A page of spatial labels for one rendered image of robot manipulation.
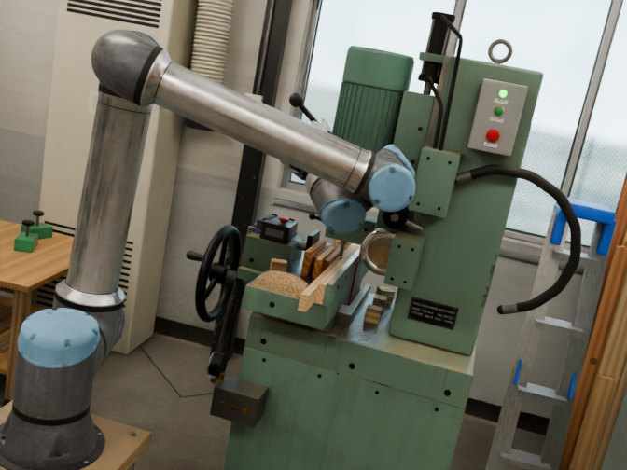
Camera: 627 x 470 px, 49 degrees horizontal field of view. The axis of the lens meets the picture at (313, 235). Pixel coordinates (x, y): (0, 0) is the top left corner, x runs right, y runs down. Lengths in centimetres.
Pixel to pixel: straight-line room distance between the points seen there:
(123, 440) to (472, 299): 89
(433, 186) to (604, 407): 160
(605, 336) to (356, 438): 145
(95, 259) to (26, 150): 224
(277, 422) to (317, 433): 11
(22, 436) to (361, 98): 108
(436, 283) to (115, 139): 85
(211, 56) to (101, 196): 167
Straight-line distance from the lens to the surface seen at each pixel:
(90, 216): 153
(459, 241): 175
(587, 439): 307
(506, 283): 320
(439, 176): 165
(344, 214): 145
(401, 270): 169
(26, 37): 372
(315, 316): 166
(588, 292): 254
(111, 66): 135
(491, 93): 166
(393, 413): 179
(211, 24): 311
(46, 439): 151
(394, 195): 132
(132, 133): 148
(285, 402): 185
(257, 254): 191
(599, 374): 303
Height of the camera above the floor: 144
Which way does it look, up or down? 13 degrees down
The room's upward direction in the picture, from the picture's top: 11 degrees clockwise
